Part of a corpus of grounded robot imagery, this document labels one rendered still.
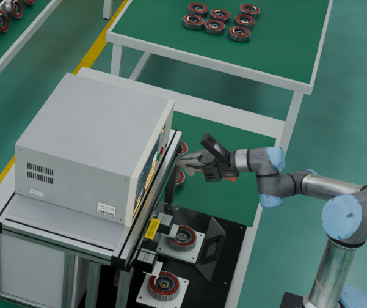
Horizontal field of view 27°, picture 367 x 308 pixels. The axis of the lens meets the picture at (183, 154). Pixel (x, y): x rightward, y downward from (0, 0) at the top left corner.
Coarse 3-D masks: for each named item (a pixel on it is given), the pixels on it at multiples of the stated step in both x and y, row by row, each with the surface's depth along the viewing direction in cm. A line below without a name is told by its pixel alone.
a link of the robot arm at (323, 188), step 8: (296, 176) 250; (304, 176) 248; (312, 176) 246; (320, 176) 244; (296, 184) 248; (304, 184) 246; (312, 184) 243; (320, 184) 240; (328, 184) 238; (336, 184) 235; (344, 184) 233; (352, 184) 231; (296, 192) 250; (304, 192) 248; (312, 192) 243; (320, 192) 240; (328, 192) 236; (336, 192) 233; (344, 192) 230; (328, 200) 238
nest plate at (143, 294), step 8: (144, 280) 267; (184, 280) 270; (144, 288) 264; (184, 288) 267; (144, 296) 262; (176, 296) 264; (152, 304) 260; (160, 304) 260; (168, 304) 261; (176, 304) 261
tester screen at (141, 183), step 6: (156, 144) 246; (156, 150) 250; (150, 156) 241; (150, 162) 244; (144, 174) 238; (144, 180) 242; (138, 186) 233; (144, 186) 245; (138, 192) 236; (144, 192) 249
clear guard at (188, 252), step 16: (160, 208) 255; (176, 208) 256; (144, 224) 248; (160, 224) 249; (176, 224) 251; (192, 224) 252; (208, 224) 253; (144, 240) 243; (160, 240) 244; (176, 240) 245; (192, 240) 246; (208, 240) 249; (160, 256) 239; (176, 256) 240; (192, 256) 241; (208, 272) 242
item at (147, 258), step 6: (138, 252) 258; (144, 252) 259; (138, 258) 256; (144, 258) 256; (150, 258) 257; (156, 258) 260; (138, 264) 256; (144, 264) 255; (150, 264) 255; (156, 264) 261; (144, 270) 257; (150, 270) 256; (156, 270) 259
